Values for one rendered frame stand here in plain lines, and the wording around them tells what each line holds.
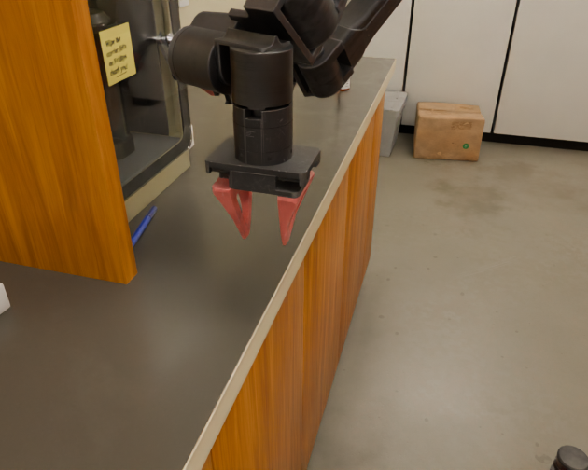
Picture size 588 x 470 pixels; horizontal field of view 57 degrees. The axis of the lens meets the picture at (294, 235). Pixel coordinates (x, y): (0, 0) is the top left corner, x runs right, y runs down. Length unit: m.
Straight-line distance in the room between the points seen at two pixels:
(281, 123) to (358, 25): 0.39
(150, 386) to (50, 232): 0.29
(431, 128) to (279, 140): 3.06
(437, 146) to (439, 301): 1.49
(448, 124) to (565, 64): 0.80
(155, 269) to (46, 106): 0.27
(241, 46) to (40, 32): 0.28
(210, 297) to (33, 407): 0.25
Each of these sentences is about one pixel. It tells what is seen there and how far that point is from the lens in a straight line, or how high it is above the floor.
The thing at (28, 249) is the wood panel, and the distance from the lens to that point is 0.88.
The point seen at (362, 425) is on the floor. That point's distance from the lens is 1.82.
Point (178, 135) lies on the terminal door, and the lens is 1.06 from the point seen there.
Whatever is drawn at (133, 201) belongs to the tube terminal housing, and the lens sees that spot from 0.96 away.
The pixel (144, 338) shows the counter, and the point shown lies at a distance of 0.71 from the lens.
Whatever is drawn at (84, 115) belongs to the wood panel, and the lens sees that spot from 0.70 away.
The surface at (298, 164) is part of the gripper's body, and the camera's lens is 0.52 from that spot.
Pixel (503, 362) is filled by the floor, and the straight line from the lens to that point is 2.13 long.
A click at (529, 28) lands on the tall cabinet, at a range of 3.80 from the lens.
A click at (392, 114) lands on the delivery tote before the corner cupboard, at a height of 0.30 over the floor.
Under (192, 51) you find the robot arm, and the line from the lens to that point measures 0.54.
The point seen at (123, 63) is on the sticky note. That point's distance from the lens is 0.89.
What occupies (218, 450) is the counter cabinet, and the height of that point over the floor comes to 0.79.
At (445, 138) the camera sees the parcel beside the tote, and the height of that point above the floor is 0.15.
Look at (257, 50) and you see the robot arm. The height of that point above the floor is 1.29.
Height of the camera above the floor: 1.40
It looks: 31 degrees down
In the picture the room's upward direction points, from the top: straight up
